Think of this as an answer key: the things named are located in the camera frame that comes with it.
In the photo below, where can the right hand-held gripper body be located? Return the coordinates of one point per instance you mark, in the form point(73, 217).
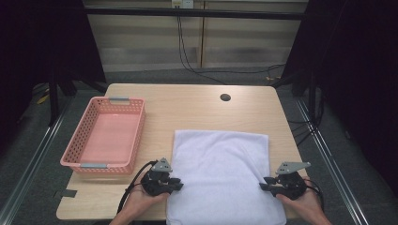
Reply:
point(291, 182)

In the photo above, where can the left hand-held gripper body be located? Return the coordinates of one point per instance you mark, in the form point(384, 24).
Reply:
point(155, 184)

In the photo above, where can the white towel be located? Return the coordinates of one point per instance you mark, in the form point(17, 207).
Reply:
point(222, 175)

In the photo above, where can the pink plastic basket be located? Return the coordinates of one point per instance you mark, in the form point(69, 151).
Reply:
point(106, 137)

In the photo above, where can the person's left hand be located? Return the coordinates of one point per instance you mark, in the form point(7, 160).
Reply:
point(139, 203)

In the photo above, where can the person's right hand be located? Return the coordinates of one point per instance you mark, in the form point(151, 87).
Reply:
point(305, 204)

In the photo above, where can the black tape strip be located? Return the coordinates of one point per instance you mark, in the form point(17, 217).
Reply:
point(67, 193)

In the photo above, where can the grey table grommet hole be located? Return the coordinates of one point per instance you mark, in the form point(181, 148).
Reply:
point(225, 97)

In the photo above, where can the black curtain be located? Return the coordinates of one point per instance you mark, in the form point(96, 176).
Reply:
point(359, 78)
point(47, 40)

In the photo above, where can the black metal stand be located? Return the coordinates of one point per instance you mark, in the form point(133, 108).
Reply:
point(53, 100)

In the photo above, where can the yellow object on floor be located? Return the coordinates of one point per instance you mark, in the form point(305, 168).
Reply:
point(43, 99)

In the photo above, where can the black horizontal metal bar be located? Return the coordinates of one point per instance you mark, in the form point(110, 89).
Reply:
point(194, 13)

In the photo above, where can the silver floor rail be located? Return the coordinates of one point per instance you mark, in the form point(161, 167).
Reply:
point(331, 162)
point(34, 156)

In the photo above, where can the white wall socket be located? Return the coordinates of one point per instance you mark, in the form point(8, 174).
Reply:
point(182, 3)

